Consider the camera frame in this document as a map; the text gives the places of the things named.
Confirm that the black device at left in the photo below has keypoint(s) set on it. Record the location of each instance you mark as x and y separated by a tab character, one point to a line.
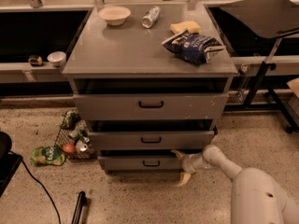
9	162

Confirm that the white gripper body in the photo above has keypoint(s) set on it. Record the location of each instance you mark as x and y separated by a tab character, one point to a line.
188	164

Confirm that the grey middle drawer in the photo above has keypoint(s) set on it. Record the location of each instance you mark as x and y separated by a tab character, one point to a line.
150	140

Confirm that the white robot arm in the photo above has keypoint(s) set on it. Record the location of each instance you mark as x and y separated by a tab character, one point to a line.
256	197

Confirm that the grey drawer cabinet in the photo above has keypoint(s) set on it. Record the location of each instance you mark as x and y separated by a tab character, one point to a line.
130	59

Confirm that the green snack bag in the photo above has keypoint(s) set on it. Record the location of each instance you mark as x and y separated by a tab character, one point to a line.
47	156

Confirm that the green bottle in basket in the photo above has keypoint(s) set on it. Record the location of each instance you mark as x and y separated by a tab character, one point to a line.
80	133

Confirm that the green crumpled bag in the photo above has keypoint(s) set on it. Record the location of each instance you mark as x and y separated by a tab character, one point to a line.
71	117

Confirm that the black wire basket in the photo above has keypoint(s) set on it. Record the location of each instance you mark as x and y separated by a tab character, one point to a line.
62	139

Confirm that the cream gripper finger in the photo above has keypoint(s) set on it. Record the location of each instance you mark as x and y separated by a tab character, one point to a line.
184	178
179	154

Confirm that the grey bottom drawer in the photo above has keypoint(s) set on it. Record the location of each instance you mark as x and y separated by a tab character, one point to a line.
138	163

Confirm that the black stand table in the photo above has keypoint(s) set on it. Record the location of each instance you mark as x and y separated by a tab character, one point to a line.
262	39

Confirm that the blue chip bag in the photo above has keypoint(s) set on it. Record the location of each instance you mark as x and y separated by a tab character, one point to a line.
193	48

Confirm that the red apple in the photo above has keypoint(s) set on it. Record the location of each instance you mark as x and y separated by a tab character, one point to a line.
69	148

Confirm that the small white cup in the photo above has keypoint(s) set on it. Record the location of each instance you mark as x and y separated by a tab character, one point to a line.
57	58

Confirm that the silver soda can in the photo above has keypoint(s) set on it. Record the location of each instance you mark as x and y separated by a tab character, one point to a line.
82	147

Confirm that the grey drawer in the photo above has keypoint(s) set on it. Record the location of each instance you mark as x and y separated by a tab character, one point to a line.
150	140
138	163
150	106

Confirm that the black pole on floor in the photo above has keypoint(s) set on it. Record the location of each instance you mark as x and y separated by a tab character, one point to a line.
82	207

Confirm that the grey top drawer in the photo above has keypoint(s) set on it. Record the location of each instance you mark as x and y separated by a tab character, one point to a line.
150	106

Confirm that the yellow sponge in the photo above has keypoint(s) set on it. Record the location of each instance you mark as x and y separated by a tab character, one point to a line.
192	27

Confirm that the white paper bowl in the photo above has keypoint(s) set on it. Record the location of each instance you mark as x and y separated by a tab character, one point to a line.
114	15

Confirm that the silver can lying down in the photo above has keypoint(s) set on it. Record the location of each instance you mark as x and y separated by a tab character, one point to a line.
151	17

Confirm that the small dark tape measure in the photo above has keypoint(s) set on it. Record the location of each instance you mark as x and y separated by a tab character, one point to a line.
35	60

